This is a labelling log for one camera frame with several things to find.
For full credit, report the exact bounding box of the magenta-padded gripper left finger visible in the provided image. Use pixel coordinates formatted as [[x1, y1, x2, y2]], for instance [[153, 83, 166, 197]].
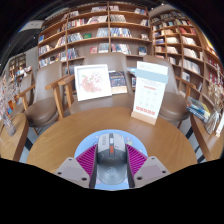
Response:
[[54, 143, 99, 189]]

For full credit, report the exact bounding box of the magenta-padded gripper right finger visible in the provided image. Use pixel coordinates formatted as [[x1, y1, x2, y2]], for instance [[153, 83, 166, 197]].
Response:
[[124, 143, 172, 189]]

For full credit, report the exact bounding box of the grey computer mouse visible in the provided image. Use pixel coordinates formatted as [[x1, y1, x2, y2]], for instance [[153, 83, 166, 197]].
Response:
[[95, 132, 129, 187]]

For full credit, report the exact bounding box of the round light blue mouse pad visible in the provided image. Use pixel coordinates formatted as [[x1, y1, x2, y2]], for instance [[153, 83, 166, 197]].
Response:
[[73, 130, 149, 192]]

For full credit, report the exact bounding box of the stack of books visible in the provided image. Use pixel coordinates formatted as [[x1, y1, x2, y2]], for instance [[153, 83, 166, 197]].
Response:
[[185, 96, 212, 124]]

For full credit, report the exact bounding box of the white sign in wooden stand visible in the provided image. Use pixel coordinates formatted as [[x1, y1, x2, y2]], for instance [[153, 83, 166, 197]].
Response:
[[130, 60, 169, 126]]

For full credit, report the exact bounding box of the glass vase with pale flowers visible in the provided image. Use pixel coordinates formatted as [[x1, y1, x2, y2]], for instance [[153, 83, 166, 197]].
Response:
[[203, 66, 224, 135]]

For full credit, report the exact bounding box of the small white table card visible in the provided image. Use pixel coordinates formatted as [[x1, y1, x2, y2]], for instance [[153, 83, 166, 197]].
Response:
[[214, 113, 224, 138]]

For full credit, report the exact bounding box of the white framed floral picture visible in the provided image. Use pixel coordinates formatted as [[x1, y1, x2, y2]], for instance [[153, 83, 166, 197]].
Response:
[[73, 63, 113, 102]]

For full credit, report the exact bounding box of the dark covered book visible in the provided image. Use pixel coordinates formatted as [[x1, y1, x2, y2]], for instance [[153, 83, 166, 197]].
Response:
[[108, 70, 129, 95]]

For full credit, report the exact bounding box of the distant wooden bookshelf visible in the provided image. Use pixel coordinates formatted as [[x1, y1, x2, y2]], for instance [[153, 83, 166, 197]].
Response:
[[8, 53, 28, 80]]

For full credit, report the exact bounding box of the curved wooden bookshelf with books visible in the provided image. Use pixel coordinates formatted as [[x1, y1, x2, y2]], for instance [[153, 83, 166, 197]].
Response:
[[148, 9, 224, 111]]

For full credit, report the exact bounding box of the wide wooden bookshelf with books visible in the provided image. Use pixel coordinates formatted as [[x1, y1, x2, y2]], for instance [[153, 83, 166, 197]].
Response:
[[36, 1, 151, 74]]

